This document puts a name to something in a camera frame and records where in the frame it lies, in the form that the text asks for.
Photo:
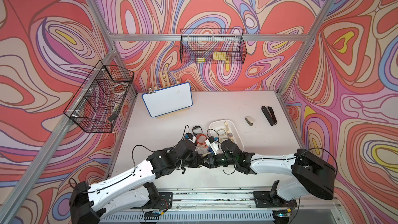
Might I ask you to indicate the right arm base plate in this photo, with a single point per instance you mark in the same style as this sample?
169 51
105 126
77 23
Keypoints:
263 199

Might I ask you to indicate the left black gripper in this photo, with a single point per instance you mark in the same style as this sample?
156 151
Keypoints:
195 155

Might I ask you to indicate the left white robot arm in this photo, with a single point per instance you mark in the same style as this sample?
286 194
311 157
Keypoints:
87 203

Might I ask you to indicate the wooden easel stand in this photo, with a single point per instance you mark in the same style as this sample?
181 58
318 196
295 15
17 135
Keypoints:
168 87

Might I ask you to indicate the black band watch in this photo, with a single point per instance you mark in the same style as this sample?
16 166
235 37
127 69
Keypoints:
196 130

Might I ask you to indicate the blue framed whiteboard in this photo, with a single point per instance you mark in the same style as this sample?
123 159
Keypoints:
167 99

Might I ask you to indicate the beige strap watch long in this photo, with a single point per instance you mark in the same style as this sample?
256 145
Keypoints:
226 128

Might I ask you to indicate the black wire basket back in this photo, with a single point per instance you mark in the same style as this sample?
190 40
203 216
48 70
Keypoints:
198 44

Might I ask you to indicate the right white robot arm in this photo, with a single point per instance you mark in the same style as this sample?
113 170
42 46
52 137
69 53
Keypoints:
308 173

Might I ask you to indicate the black stapler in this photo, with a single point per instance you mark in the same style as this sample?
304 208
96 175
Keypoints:
269 115

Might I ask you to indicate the black wire basket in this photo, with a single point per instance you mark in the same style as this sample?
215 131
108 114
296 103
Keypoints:
198 44
96 106

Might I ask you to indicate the black wire basket left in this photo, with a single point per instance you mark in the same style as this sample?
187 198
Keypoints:
96 106

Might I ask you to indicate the yellow sticky note pad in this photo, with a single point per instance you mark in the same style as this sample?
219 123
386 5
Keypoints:
219 56

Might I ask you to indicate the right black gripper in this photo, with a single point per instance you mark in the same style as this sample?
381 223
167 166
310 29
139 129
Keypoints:
211 162

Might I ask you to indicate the white plastic storage tray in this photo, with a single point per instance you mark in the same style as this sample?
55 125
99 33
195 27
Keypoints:
214 126

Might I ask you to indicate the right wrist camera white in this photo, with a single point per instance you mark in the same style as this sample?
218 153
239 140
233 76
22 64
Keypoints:
212 144

